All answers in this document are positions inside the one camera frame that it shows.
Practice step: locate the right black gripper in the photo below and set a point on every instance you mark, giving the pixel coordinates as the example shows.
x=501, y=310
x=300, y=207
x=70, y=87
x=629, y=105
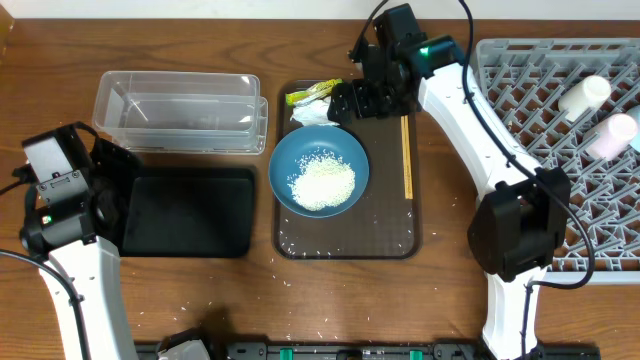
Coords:
x=366, y=91

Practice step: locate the pink cup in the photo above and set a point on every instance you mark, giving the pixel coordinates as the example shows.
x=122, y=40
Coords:
x=611, y=136

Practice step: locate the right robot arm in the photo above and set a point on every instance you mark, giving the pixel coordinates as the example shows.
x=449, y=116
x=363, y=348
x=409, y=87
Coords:
x=520, y=219

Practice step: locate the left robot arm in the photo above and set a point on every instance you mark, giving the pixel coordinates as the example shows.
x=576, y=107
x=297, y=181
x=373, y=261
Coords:
x=76, y=208

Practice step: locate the grey dishwasher rack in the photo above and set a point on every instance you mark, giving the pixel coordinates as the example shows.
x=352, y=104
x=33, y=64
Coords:
x=523, y=80

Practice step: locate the crumpled white tissue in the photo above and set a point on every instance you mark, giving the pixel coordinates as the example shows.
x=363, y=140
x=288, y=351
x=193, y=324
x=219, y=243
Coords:
x=313, y=113

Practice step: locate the green yellow snack wrapper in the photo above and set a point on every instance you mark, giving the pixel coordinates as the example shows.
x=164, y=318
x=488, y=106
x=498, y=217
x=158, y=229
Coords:
x=315, y=92

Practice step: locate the left wooden chopstick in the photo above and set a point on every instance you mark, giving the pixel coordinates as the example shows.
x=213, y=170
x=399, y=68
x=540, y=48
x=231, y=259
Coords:
x=404, y=155

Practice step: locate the pile of white rice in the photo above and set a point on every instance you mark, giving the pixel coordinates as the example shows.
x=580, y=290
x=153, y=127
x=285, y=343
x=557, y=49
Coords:
x=324, y=180

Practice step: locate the dark blue plate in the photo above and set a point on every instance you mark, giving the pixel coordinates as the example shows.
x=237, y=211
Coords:
x=311, y=139

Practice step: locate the dark brown serving tray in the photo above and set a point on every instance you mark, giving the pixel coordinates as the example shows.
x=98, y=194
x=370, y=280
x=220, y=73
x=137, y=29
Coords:
x=384, y=223

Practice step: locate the black plastic bin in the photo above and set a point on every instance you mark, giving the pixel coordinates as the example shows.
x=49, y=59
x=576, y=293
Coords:
x=190, y=213

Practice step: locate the clear plastic bin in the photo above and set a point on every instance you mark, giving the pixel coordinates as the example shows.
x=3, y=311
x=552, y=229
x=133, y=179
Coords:
x=182, y=112

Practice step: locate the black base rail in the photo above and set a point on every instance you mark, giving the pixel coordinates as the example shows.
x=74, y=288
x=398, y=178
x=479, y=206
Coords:
x=196, y=344

